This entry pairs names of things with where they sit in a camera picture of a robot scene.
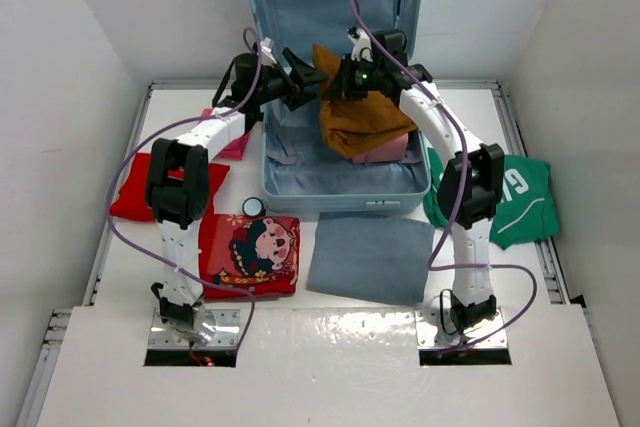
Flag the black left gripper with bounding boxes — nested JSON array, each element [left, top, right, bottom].
[[252, 48, 328, 110]]

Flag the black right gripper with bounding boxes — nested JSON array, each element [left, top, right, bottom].
[[324, 53, 384, 100]]

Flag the brown trousers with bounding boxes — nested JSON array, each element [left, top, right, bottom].
[[311, 42, 420, 163]]

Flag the pink cosmetic case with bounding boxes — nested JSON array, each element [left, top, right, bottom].
[[351, 133, 409, 164]]

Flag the light blue suitcase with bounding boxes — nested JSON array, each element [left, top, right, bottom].
[[249, 0, 430, 213]]

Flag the red cartoon print cloth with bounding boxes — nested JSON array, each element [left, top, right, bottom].
[[199, 213, 300, 300]]

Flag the plain red cloth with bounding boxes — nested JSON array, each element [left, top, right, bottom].
[[109, 153, 230, 223]]

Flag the green lettered jersey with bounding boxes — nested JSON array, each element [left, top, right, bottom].
[[422, 146, 559, 251]]

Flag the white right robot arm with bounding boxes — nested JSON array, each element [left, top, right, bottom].
[[312, 27, 505, 335]]

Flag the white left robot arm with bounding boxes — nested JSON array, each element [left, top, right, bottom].
[[145, 39, 328, 333]]

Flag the front left suitcase wheel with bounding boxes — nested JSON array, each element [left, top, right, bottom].
[[242, 197, 267, 219]]

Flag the grey folded towel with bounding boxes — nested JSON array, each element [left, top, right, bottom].
[[307, 213, 434, 306]]

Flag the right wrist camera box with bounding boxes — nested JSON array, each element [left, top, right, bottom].
[[374, 29, 407, 65]]

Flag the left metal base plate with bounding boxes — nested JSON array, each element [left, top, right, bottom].
[[147, 308, 240, 351]]

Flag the metal base plate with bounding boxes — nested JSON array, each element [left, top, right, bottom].
[[414, 307, 509, 351], [147, 308, 240, 351]]

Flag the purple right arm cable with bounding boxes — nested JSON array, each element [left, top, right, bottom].
[[348, 0, 540, 358]]

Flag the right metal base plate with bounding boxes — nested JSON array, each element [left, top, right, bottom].
[[414, 307, 509, 351]]

